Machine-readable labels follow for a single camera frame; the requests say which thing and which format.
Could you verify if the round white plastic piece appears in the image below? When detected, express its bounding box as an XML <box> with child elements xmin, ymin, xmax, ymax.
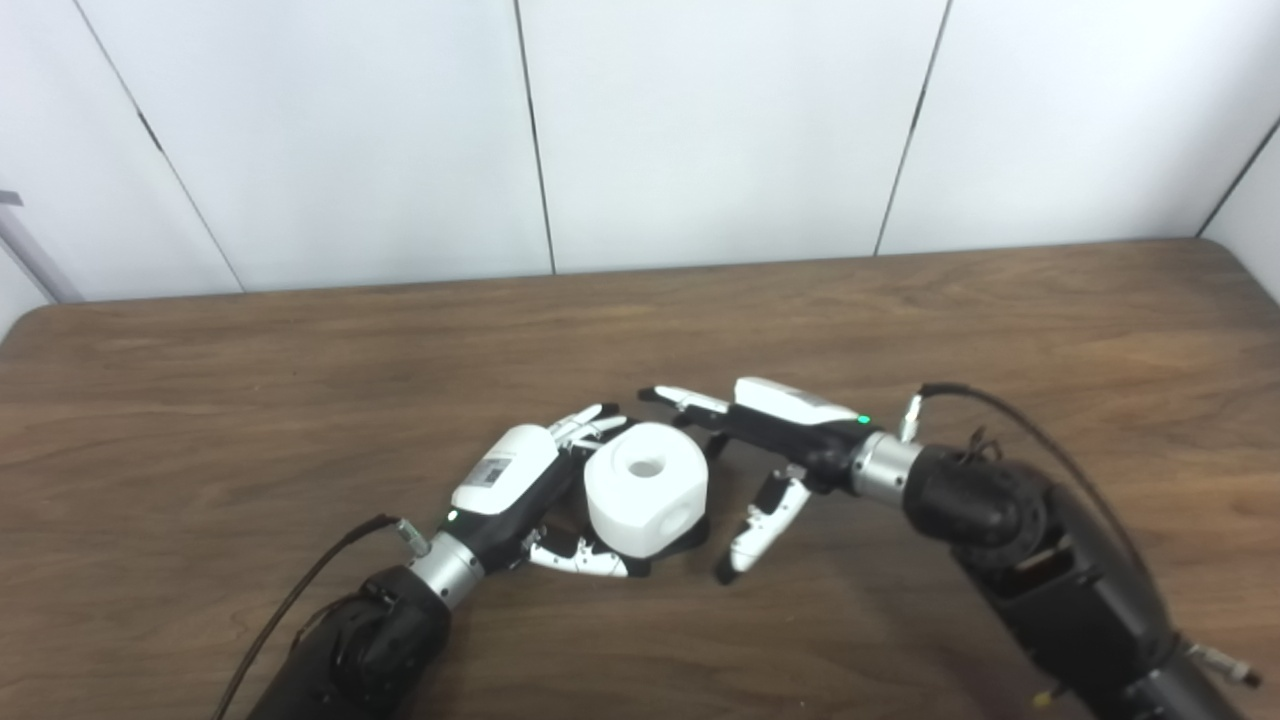
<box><xmin>584</xmin><ymin>422</ymin><xmax>710</xmax><ymax>559</ymax></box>

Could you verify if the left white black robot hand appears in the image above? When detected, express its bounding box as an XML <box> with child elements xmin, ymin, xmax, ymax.
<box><xmin>440</xmin><ymin>403</ymin><xmax>651</xmax><ymax>579</ymax></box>

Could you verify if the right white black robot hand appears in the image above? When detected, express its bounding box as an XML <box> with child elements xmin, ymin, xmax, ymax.
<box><xmin>638</xmin><ymin>377</ymin><xmax>881</xmax><ymax>586</ymax></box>

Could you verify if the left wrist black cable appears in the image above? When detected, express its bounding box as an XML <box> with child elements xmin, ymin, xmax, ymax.
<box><xmin>210</xmin><ymin>513</ymin><xmax>433</xmax><ymax>720</ymax></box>

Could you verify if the black flanged holder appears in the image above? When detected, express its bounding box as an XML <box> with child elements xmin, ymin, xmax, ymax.
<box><xmin>650</xmin><ymin>515</ymin><xmax>713</xmax><ymax>559</ymax></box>

